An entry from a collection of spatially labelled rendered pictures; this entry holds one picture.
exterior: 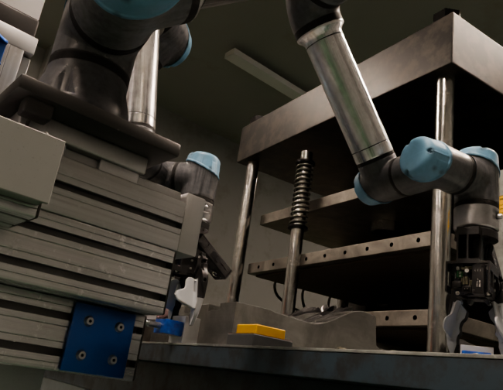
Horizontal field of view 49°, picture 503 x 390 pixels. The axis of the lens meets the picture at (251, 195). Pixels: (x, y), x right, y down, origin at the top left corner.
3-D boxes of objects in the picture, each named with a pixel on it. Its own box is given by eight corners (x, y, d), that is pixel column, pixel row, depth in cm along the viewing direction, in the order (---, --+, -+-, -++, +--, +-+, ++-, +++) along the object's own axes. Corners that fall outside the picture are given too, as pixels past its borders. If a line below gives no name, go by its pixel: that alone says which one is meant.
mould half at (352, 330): (229, 349, 103) (240, 278, 107) (169, 346, 124) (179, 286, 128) (411, 384, 127) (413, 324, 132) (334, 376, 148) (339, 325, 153)
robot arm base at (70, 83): (41, 94, 68) (61, 26, 71) (1, 125, 79) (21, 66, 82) (146, 140, 76) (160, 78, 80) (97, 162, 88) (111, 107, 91)
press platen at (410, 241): (441, 244, 171) (441, 228, 173) (247, 273, 260) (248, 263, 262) (569, 293, 207) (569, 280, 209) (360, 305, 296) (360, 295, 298)
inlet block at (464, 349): (494, 378, 78) (494, 340, 80) (456, 374, 80) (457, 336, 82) (493, 384, 90) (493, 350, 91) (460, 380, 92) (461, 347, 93)
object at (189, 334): (138, 335, 101) (144, 306, 103) (125, 334, 105) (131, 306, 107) (196, 346, 109) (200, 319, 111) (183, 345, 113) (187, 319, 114)
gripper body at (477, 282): (443, 295, 91) (444, 226, 95) (458, 306, 97) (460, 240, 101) (491, 296, 86) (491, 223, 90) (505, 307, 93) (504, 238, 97)
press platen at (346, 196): (449, 172, 181) (449, 159, 182) (259, 224, 270) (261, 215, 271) (565, 229, 215) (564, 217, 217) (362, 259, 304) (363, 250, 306)
